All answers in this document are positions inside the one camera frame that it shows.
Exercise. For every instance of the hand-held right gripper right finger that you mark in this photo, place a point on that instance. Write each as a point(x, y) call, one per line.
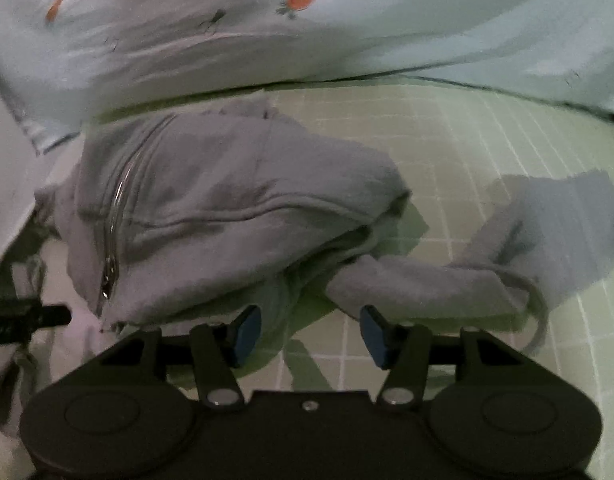
point(374, 336)

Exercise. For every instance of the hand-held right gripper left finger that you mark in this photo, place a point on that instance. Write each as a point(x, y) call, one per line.
point(248, 336)

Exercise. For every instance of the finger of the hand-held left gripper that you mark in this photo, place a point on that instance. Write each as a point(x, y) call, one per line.
point(17, 319)

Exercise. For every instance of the grey zip hoodie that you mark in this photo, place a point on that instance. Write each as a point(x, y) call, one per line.
point(212, 185)

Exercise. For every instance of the white cloth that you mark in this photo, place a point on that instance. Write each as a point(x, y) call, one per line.
point(7, 160)

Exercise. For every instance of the carrot print light blanket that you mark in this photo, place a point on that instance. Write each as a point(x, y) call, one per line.
point(387, 20)

